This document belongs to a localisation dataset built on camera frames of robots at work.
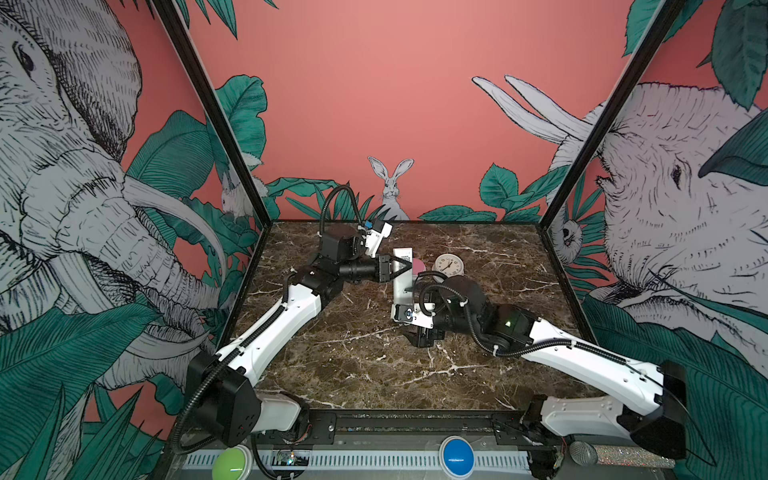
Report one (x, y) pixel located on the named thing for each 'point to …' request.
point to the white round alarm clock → (449, 265)
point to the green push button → (233, 463)
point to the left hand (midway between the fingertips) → (410, 264)
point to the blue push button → (457, 457)
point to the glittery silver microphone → (586, 453)
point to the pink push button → (417, 266)
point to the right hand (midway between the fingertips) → (403, 305)
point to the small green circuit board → (290, 457)
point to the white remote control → (403, 284)
